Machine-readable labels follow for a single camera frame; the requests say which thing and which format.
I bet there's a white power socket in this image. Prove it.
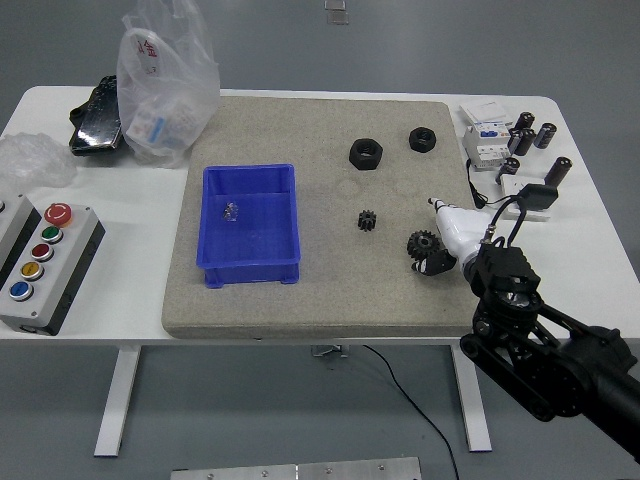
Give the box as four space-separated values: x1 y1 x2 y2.
499 174 552 223

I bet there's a grey-brown mat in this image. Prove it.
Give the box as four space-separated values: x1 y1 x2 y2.
160 95 496 342

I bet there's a large black hex nut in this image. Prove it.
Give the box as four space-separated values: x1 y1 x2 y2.
348 137 384 173

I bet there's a white blue-printed carton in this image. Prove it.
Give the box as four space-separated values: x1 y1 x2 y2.
125 102 169 152

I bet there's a clear bubble wrap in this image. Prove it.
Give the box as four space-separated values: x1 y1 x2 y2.
0 131 79 189

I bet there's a grey five-button control box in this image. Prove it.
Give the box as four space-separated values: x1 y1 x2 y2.
0 201 107 337

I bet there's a white circuit breaker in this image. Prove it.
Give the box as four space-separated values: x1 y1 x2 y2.
460 124 513 173

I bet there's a silver metal plate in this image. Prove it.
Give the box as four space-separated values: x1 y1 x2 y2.
169 455 424 480

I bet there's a black power adapter with cord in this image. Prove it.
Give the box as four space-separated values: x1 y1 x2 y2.
465 159 560 213

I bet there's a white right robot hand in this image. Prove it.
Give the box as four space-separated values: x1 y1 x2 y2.
410 197 495 278

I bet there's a metal under-table bracket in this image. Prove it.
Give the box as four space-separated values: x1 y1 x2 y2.
310 343 352 359

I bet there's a translucent white plastic bag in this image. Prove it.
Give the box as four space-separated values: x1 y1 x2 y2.
116 0 222 170

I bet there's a blue plastic box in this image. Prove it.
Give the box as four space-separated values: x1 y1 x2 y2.
194 162 303 290

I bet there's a white table leg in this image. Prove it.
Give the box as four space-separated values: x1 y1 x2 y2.
93 344 144 458
449 344 494 454

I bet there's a small black hex nut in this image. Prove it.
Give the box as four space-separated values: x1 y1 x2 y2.
408 126 441 153

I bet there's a black floor cable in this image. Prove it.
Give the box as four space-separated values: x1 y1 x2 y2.
361 343 462 480

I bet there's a large black gear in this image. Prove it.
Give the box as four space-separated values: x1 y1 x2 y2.
406 229 442 263

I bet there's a black plastic tray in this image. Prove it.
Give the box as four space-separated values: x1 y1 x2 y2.
68 74 125 158

